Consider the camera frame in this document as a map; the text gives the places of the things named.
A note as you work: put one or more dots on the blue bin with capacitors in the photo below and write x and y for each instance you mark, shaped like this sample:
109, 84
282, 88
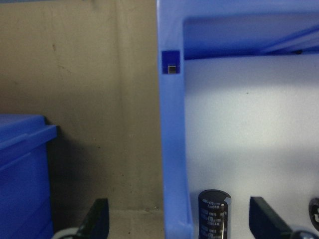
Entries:
172, 149

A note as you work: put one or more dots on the blue bin with buttons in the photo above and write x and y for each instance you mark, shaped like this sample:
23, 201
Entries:
22, 174

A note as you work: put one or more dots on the white foam bin liner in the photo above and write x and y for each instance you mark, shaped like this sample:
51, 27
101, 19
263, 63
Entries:
249, 124

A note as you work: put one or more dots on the black cylindrical capacitor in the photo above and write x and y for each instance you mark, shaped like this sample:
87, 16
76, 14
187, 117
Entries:
315, 210
214, 216

